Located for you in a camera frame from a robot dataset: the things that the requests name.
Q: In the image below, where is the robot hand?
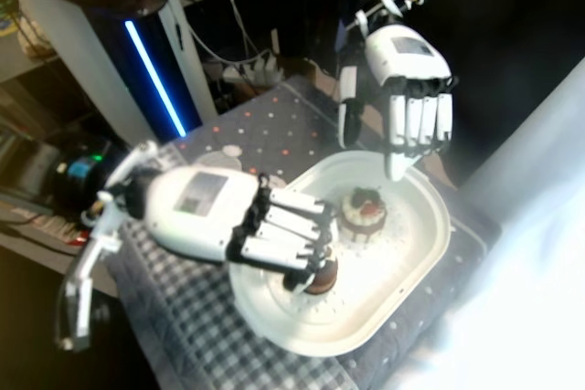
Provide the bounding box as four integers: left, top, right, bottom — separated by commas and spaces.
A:
142, 165, 342, 293
336, 24, 460, 183

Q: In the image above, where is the brown chocolate pastry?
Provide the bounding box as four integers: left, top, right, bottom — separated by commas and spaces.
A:
303, 248, 339, 296

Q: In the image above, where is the chocolate cupcake with red topping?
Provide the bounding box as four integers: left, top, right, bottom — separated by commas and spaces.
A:
341, 185, 388, 245

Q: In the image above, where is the white perforated plastic basin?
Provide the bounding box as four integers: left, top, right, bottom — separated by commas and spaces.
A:
227, 150, 452, 358

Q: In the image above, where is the grey bear print quilt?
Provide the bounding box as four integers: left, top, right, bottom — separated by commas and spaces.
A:
107, 74, 499, 390

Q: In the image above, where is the black device with green light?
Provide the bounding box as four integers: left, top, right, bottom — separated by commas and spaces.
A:
53, 142, 121, 214

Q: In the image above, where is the white power strip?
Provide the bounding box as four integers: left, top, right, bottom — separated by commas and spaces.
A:
222, 52, 285, 88

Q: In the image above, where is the white tower with blue light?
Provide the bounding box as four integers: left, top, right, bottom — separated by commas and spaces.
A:
8, 0, 218, 144

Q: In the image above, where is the grey cable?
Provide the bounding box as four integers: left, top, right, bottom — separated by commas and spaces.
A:
213, 0, 278, 69

